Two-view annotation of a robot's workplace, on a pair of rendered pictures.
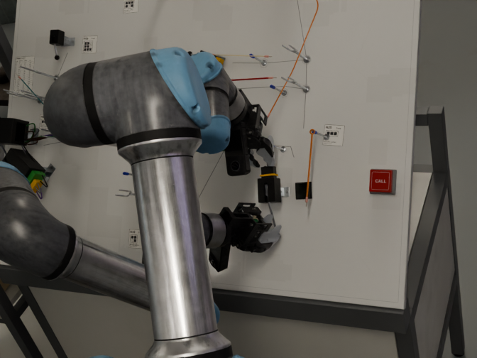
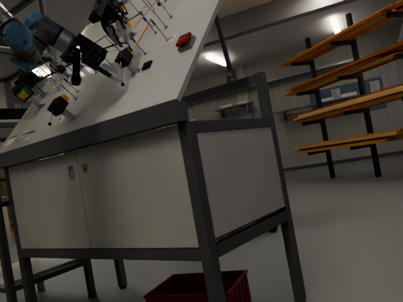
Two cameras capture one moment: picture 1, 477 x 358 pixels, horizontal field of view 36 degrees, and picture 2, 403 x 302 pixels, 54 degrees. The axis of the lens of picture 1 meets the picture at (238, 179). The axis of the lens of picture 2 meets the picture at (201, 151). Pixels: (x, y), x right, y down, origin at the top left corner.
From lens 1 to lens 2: 150 cm
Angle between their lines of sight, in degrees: 36
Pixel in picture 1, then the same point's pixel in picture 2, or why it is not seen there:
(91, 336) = (32, 214)
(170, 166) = not seen: outside the picture
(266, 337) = (113, 177)
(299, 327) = (129, 156)
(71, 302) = (25, 183)
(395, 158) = (197, 33)
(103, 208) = not seen: hidden behind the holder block
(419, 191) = not seen: hidden behind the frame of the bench
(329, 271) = (144, 96)
